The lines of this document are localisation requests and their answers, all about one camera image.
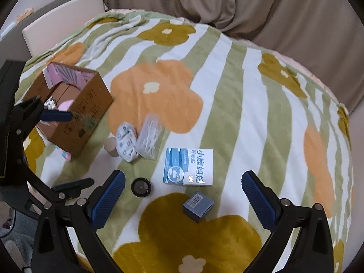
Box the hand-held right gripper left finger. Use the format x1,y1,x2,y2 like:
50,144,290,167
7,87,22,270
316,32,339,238
31,170,126,273

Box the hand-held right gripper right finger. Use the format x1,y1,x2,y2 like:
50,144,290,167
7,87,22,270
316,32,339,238
241,170,334,273

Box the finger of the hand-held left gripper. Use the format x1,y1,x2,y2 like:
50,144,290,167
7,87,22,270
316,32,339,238
13,96,73,145
25,165,95,214

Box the round black lid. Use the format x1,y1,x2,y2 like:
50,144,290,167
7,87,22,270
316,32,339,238
131,178,151,197

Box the brown cardboard box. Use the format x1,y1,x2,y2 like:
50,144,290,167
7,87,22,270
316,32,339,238
21,62,114,157

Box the brown cardboard roll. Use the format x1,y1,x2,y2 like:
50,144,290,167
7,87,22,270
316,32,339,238
104,137,118,157

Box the white patterned soft pack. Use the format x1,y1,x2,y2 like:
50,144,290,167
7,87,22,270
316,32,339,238
116,122,139,162

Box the small dark blue box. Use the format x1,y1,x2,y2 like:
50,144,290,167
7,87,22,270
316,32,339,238
182,192,214,223

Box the clear bag of cotton swabs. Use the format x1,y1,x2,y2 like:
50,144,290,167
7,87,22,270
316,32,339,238
136,113,165,160

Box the blue and white box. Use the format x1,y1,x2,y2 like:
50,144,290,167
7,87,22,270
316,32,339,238
163,147,214,187

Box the pink printed card insert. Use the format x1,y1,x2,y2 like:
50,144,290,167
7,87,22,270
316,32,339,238
43,63,96,91

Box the white padded headboard panel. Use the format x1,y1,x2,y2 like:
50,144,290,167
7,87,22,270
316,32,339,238
22,0,103,59

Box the peach coloured cloth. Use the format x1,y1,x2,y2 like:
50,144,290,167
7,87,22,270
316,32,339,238
15,8,36,23

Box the striped flower blanket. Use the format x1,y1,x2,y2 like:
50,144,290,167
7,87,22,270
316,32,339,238
14,11,353,273

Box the grey headboard frame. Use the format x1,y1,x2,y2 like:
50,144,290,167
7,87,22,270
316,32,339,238
0,0,106,60

